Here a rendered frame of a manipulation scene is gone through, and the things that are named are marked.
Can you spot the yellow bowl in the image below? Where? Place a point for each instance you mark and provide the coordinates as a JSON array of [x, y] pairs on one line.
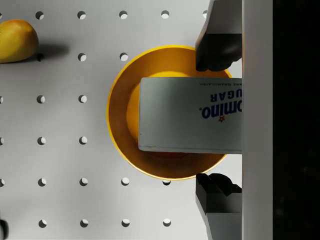
[[122, 117]]

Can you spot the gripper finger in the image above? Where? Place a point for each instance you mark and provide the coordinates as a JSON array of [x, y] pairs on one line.
[[215, 200], [217, 50]]

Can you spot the white box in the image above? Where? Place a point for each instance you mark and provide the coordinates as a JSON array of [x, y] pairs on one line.
[[180, 115]]

